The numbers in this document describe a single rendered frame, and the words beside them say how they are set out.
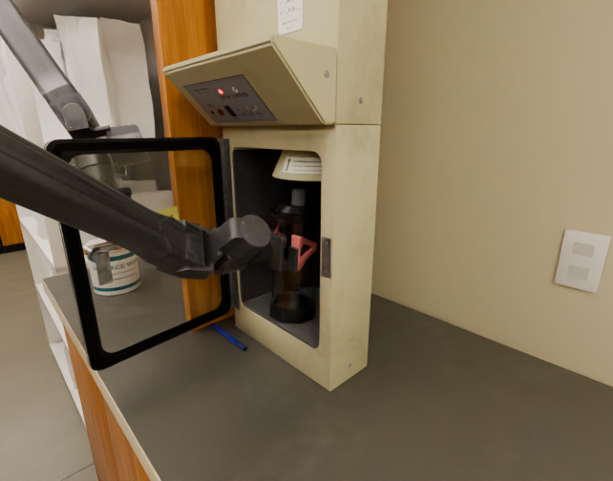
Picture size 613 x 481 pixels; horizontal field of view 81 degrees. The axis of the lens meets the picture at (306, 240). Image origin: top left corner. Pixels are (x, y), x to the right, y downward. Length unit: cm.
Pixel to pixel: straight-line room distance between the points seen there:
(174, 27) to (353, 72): 40
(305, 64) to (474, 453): 61
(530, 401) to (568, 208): 37
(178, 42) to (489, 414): 89
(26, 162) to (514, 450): 72
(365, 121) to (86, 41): 131
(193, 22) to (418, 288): 82
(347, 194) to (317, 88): 17
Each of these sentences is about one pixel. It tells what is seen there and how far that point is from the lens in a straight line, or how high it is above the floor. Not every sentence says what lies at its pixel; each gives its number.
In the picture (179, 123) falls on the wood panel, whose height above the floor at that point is 142.
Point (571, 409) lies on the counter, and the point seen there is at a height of 94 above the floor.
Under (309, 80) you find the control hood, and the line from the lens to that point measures 51.
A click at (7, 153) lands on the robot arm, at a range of 42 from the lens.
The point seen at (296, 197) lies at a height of 128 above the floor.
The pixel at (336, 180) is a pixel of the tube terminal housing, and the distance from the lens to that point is 56.
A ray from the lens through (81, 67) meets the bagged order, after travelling 172.
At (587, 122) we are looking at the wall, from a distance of 85.
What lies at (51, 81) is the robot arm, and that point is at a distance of 87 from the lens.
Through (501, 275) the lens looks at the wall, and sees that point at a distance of 93.
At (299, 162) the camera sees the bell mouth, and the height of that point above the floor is 135.
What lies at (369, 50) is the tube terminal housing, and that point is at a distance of 62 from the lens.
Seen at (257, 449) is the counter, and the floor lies 94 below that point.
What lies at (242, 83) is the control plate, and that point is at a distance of 58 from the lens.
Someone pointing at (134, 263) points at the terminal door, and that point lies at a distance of 72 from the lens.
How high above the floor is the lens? 140
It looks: 17 degrees down
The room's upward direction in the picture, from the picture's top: straight up
